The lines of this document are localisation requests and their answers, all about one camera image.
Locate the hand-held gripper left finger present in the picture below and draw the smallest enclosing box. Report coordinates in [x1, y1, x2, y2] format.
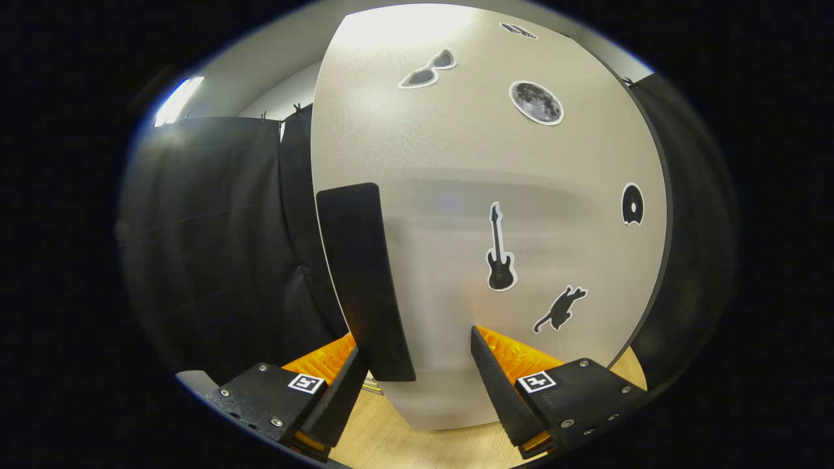
[205, 332, 370, 463]

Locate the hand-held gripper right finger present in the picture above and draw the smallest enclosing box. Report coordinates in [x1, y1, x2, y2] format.
[469, 324, 654, 460]

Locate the black door handle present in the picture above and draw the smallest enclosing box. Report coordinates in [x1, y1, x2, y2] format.
[315, 182, 418, 383]

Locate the ceiling light panel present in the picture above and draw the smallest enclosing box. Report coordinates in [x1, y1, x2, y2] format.
[154, 76, 205, 128]

